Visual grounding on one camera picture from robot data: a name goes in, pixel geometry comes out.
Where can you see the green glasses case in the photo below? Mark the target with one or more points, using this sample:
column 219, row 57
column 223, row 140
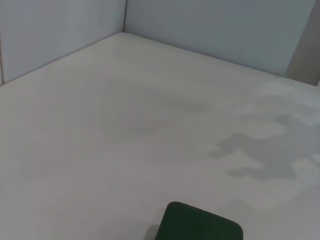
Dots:
column 200, row 225

